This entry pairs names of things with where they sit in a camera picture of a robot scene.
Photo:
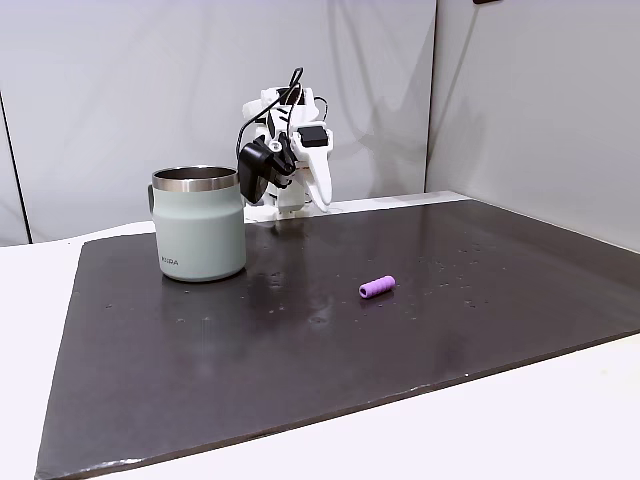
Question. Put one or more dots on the black object at ceiling edge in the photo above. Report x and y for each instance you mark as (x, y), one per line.
(486, 1)

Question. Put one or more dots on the pale green steel-rimmed cup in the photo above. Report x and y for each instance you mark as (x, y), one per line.
(200, 235)

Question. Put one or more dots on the purple pen grip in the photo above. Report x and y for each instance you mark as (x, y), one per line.
(377, 287)

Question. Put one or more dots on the dark grey table mat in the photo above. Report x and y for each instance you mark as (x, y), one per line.
(300, 350)

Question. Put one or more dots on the black camera box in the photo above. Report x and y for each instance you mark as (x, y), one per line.
(255, 172)

